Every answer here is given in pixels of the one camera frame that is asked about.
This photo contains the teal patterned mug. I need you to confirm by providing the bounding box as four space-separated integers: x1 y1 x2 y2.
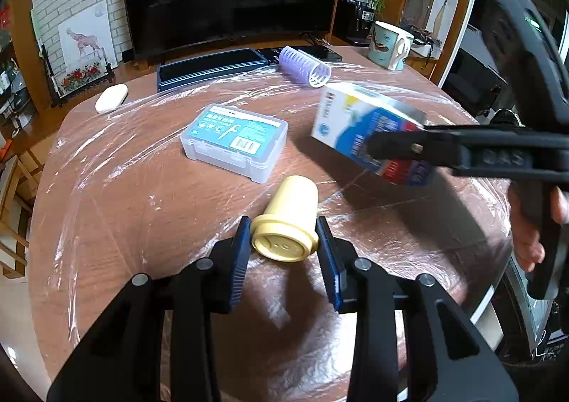
367 21 414 72

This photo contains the clear floss pick box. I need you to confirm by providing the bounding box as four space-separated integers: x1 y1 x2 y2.
180 103 288 184

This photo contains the black remote control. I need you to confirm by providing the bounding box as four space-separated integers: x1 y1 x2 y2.
257 46 342 65

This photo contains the person's right hand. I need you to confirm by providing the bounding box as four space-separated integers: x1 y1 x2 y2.
507 183 568 273

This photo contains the flower picture on stand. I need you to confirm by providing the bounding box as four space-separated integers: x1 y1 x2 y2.
42 59 115 108

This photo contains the black coffee machine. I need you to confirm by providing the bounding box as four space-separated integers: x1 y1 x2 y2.
333 0 375 47

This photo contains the giraffe painting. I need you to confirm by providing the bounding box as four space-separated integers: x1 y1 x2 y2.
58 1 118 69

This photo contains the white computer mouse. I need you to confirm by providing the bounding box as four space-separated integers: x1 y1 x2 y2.
95 83 128 114

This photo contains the white blue medicine carton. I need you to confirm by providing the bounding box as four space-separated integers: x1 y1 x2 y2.
312 82 432 186

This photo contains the yellow plastic cup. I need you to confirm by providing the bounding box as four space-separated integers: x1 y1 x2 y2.
251 176 318 262

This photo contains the purple hair roller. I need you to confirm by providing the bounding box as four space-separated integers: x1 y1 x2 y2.
279 46 332 89

